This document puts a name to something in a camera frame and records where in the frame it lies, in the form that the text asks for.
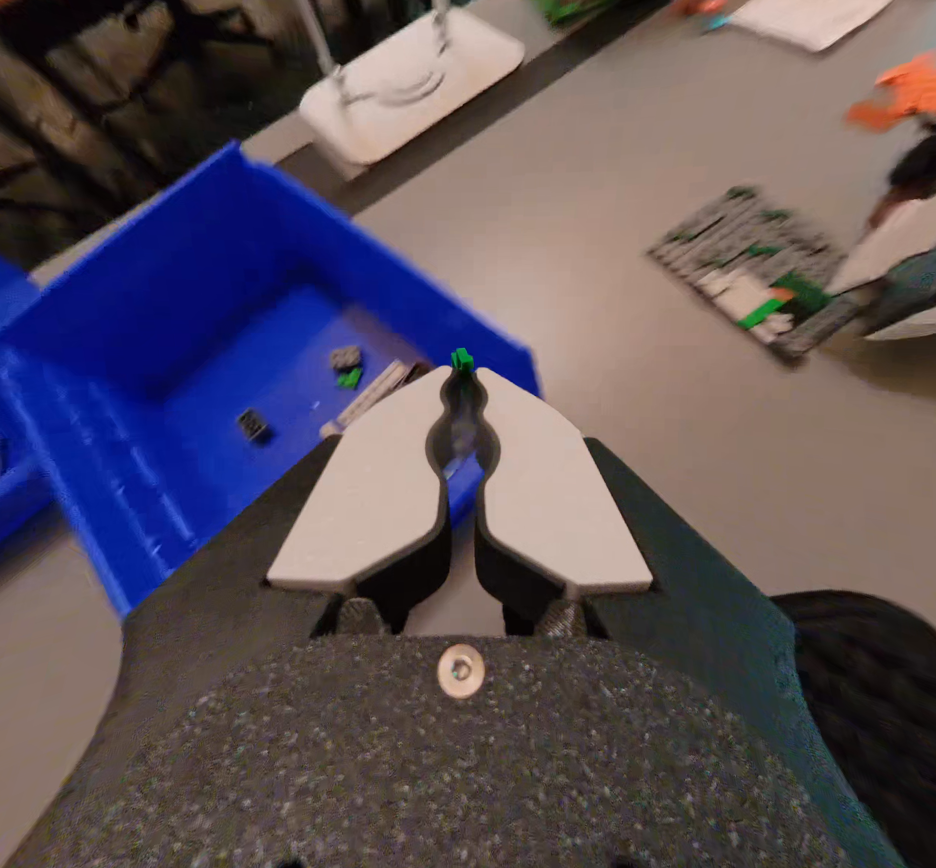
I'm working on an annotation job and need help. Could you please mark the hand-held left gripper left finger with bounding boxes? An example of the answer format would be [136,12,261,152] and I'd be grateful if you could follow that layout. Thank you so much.
[267,366,456,596]

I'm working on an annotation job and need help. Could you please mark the grey and orange lego build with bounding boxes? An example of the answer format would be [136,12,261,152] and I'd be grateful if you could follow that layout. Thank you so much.
[647,184,861,366]

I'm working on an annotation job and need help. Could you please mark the large orange lego plate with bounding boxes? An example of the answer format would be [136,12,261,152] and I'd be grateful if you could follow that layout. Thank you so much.
[844,53,936,135]

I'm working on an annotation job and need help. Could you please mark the small printed paper bag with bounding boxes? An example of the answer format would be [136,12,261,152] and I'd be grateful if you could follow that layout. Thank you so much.
[730,0,902,55]

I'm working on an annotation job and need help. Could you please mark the person's right hand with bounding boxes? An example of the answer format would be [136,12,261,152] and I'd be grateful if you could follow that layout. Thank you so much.
[866,184,905,231]

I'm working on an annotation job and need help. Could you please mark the white stand base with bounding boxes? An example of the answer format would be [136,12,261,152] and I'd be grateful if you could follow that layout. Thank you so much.
[274,0,527,169]

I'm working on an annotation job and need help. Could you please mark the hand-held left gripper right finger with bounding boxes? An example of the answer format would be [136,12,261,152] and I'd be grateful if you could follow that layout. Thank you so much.
[474,367,654,600]

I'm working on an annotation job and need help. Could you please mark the light grey long lego plate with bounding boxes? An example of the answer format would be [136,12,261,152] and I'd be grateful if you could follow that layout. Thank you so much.
[319,358,412,440]

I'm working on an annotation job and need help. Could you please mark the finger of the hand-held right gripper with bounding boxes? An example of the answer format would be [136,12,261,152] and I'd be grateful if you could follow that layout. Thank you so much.
[826,197,936,295]
[863,254,936,344]

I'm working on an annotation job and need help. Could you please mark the black office chair seat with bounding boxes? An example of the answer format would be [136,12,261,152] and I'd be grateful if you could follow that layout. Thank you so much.
[770,589,936,868]

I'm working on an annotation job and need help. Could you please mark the blue plastic storage bin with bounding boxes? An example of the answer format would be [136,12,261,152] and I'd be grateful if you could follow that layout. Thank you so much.
[0,140,544,618]
[0,257,54,541]

